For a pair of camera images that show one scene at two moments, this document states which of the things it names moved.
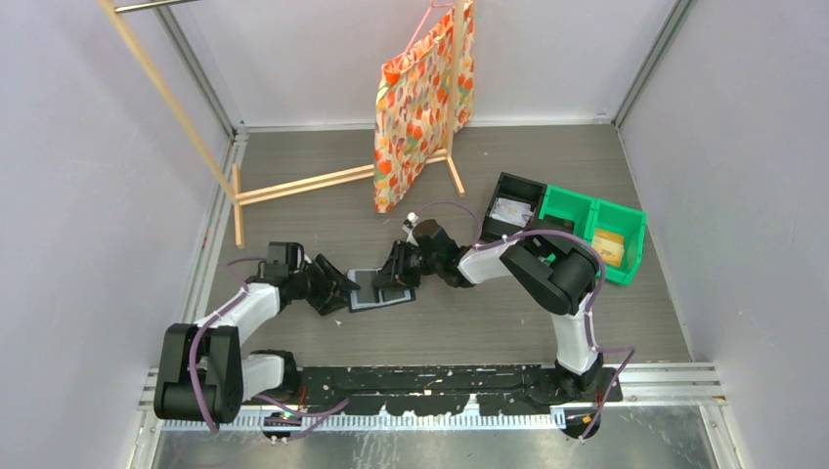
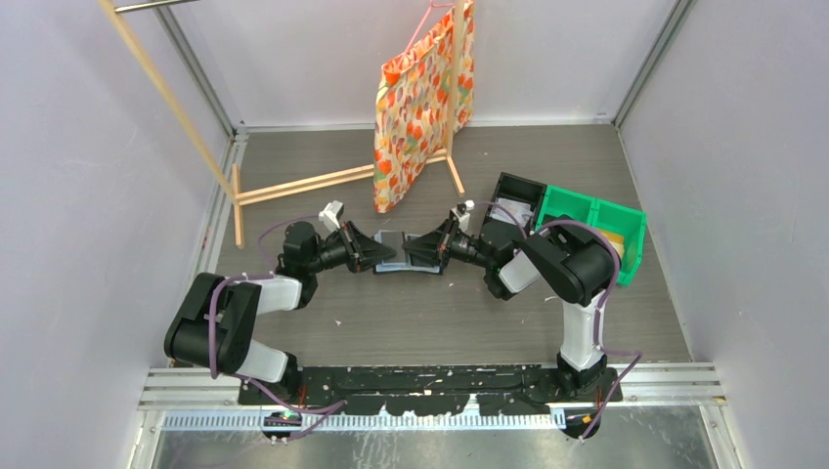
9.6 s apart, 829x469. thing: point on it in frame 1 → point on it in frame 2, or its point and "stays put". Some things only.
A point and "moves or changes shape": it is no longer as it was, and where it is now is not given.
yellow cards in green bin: x=610 y=245 stays put
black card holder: x=369 y=296 moves or changes shape
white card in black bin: x=513 y=211 stays put
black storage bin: x=514 y=207 stays put
